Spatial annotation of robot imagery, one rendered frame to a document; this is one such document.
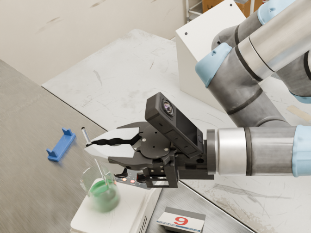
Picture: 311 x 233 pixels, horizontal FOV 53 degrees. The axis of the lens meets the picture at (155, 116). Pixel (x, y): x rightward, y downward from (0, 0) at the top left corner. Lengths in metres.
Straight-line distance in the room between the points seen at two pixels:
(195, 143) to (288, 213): 0.33
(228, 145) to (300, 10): 0.22
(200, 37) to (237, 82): 0.40
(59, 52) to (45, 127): 1.22
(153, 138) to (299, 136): 0.21
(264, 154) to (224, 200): 0.29
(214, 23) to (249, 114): 0.46
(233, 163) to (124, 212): 0.26
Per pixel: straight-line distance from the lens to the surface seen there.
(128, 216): 0.63
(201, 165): 0.51
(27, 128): 1.04
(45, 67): 2.16
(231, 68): 0.54
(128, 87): 1.05
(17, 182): 0.90
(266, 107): 0.56
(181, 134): 0.44
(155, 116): 0.42
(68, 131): 0.92
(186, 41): 0.88
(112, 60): 1.21
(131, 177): 0.73
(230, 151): 0.47
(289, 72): 0.81
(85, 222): 0.65
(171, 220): 0.68
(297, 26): 0.52
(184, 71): 0.94
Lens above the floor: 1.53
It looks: 43 degrees down
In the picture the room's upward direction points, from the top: 10 degrees counter-clockwise
